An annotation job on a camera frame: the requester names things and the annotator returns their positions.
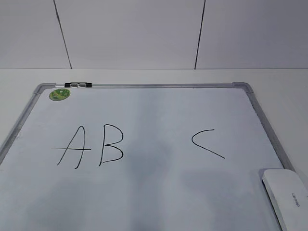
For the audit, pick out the white board eraser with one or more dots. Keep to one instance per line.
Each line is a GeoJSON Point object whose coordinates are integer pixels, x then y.
{"type": "Point", "coordinates": [289, 198]}

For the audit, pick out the green round magnet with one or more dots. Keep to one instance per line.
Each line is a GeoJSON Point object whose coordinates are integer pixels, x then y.
{"type": "Point", "coordinates": [59, 94]}

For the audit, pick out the white board with grey frame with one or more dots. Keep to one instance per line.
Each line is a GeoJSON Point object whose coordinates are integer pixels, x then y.
{"type": "Point", "coordinates": [140, 158]}

